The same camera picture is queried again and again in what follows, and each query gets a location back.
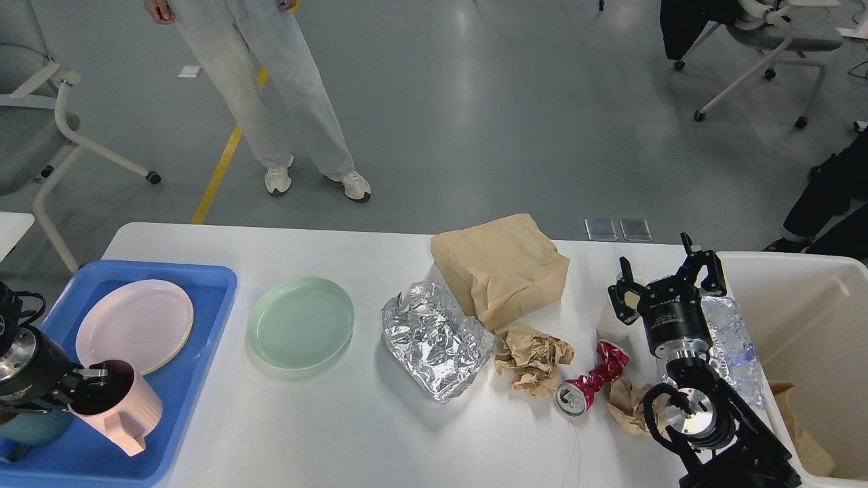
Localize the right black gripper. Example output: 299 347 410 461
608 232 728 359

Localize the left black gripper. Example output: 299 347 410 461
1 327 111 413

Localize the pink mug dark inside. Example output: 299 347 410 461
68 359 163 457

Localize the teal mug yellow inside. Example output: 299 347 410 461
1 409 73 464

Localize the mint green plate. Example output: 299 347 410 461
247 277 355 373

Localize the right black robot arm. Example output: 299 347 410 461
608 234 801 487

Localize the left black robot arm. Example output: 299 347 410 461
1 284 113 413

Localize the white paper cup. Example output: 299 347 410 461
596 289 649 355

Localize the blue plastic tray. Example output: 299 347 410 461
1 260 237 487

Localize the crushed clear plastic bottle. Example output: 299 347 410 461
656 296 768 411

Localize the pink plate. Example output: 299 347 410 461
75 280 193 375

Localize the small crumpled brown paper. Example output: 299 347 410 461
607 376 653 436

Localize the white waste bin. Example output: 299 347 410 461
720 252 867 487

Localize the crushed red can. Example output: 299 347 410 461
555 339 630 417

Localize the crumpled brown paper ball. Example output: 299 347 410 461
494 323 576 398

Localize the brown paper bag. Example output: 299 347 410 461
431 213 570 334

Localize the white side table edge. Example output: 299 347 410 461
0 211 35 262

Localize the seated person in black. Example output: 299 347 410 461
765 131 867 262

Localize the brown paper in bin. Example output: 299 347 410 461
768 380 836 476

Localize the crumpled aluminium foil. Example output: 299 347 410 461
381 280 496 404

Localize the grey office chair left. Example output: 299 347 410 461
1 1 161 274

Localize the grey office chair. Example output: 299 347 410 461
692 1 844 129
1 1 161 274

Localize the black jacket on chair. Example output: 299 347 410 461
659 0 742 61

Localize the grey office chair right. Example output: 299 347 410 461
692 1 844 129

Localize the person in light trousers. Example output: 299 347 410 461
142 0 373 203

